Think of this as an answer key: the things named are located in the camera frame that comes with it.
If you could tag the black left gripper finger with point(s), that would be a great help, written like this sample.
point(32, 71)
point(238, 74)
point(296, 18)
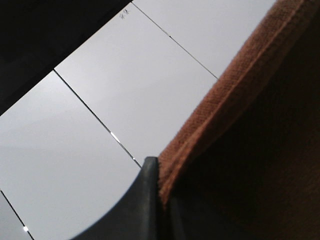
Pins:
point(137, 215)

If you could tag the brown towel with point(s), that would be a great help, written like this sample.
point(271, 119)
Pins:
point(246, 163)

